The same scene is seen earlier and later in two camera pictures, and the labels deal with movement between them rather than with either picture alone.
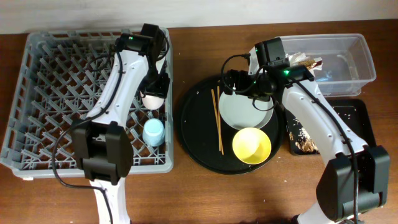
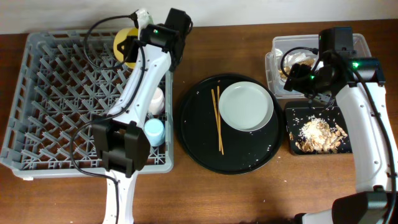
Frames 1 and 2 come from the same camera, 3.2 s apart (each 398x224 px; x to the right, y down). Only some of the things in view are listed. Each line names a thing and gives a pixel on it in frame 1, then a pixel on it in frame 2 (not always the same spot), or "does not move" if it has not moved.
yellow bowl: x=251 y=145 to x=120 y=36
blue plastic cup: x=153 y=132 does not move
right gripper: x=232 y=78 to x=296 y=80
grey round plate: x=239 y=111 does not move
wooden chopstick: x=214 y=102 does not move
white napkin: x=295 y=58 does not move
